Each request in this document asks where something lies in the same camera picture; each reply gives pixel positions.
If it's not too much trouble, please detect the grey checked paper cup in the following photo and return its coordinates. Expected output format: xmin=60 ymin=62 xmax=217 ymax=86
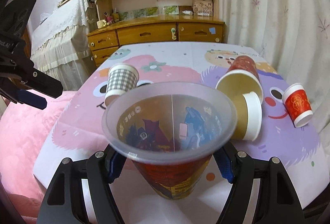
xmin=105 ymin=62 xmax=139 ymax=106

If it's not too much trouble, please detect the cartoon monster tablecloth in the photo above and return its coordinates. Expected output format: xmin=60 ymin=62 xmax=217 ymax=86
xmin=32 ymin=41 xmax=323 ymax=224

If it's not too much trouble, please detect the wooden drawer desk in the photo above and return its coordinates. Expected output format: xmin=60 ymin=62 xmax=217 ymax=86
xmin=87 ymin=15 xmax=225 ymax=67

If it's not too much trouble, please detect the white floral curtain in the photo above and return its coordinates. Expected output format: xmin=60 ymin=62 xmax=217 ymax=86
xmin=219 ymin=0 xmax=329 ymax=141

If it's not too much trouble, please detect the large red paper cup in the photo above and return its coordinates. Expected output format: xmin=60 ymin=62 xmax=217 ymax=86
xmin=215 ymin=56 xmax=263 ymax=104

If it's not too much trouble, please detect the lace covered cabinet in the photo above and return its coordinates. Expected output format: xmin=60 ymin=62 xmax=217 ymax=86
xmin=31 ymin=0 xmax=97 ymax=90

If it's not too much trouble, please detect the brown paper cup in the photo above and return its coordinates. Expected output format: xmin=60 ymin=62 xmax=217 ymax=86
xmin=232 ymin=91 xmax=262 ymax=141

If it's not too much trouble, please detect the printed translucent plastic cup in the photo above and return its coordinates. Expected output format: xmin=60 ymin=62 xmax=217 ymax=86
xmin=102 ymin=82 xmax=237 ymax=200

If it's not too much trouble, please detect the pink bed cover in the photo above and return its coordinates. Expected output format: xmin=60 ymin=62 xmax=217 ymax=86
xmin=1 ymin=91 xmax=75 ymax=223

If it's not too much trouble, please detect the small red paper cup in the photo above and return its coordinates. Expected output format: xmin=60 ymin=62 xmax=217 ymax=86
xmin=282 ymin=83 xmax=313 ymax=128

